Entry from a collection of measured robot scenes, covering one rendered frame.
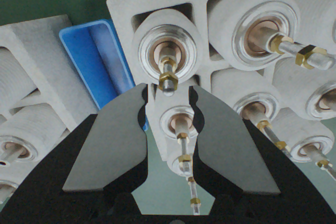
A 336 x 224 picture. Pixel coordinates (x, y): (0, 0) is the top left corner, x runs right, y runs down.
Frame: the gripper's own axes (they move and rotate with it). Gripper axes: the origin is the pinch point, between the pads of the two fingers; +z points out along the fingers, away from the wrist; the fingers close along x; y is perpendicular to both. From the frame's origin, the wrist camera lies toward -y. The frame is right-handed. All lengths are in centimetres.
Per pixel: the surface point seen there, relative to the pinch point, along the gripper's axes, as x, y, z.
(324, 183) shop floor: 90, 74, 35
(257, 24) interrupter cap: 10.2, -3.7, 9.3
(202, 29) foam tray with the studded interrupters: 5.6, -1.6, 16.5
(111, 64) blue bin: -15.8, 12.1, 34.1
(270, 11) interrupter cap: 11.0, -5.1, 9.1
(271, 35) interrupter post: 10.6, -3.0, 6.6
